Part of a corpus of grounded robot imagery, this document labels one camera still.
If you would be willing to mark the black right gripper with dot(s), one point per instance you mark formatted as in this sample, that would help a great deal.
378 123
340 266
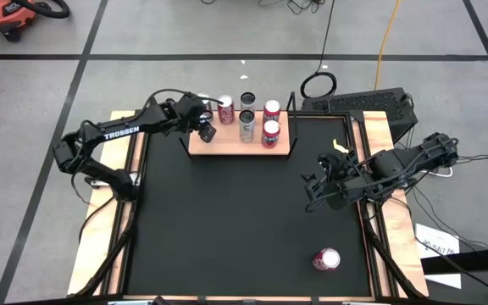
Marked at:
337 173

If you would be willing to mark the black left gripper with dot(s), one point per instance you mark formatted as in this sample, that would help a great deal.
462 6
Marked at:
184 113

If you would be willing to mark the red Coca-Cola can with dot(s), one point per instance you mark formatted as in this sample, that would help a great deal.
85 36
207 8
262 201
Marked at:
226 115

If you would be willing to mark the tall blue silver Red Bull can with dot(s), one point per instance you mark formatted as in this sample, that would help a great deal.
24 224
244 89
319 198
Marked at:
202 100

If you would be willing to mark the silver Celsius can black top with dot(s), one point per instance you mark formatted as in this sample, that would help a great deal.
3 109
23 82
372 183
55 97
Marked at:
247 131

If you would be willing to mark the white Celsius can black top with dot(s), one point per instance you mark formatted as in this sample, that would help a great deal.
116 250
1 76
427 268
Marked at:
247 101

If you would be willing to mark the orange Fanta strawberry can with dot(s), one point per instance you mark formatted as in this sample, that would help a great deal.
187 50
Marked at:
271 108
270 135

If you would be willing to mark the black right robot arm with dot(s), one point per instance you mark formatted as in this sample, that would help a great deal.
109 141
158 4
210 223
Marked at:
396 163

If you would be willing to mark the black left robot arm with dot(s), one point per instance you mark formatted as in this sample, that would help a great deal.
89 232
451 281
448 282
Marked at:
121 132

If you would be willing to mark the wooden tray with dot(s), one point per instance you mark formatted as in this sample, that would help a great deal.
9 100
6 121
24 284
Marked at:
227 144

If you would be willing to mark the yellow tape piece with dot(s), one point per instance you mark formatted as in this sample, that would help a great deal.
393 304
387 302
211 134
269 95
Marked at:
339 147

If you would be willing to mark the dark red soda can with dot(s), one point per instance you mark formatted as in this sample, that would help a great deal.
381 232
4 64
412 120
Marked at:
326 259

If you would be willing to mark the wooden table side board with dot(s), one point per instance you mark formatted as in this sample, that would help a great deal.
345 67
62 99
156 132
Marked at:
400 237
95 237

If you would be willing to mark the white paper sheet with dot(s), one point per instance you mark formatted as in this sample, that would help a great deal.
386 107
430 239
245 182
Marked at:
434 241

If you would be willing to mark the black stand beam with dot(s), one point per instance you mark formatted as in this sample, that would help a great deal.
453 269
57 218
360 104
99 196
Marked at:
481 258

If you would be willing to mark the orange shop vacuum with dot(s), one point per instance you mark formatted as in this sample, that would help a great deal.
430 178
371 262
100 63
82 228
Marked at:
2 12

